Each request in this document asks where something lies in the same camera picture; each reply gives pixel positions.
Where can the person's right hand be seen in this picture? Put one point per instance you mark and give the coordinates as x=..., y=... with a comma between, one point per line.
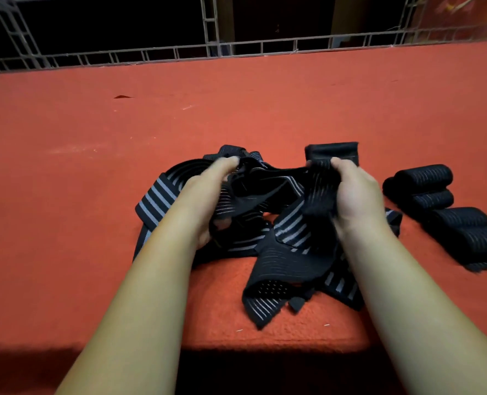
x=358, y=199

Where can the person's left hand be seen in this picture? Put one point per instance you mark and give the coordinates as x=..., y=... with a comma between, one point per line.
x=198, y=197

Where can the person's right thumb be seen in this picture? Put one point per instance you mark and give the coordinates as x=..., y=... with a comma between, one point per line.
x=341, y=167

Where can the person's left thumb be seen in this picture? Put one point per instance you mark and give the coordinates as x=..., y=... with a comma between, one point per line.
x=221, y=168

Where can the person's right forearm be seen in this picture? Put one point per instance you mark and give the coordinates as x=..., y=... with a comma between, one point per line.
x=408, y=316

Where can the person's left forearm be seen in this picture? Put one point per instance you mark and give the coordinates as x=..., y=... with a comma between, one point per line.
x=144, y=308

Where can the red felt table cover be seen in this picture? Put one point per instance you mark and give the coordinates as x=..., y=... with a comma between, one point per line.
x=83, y=180

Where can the red banner cloth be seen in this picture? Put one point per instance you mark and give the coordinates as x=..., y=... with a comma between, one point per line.
x=468, y=12

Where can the grey metal truss frame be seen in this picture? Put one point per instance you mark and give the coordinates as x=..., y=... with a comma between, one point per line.
x=210, y=47

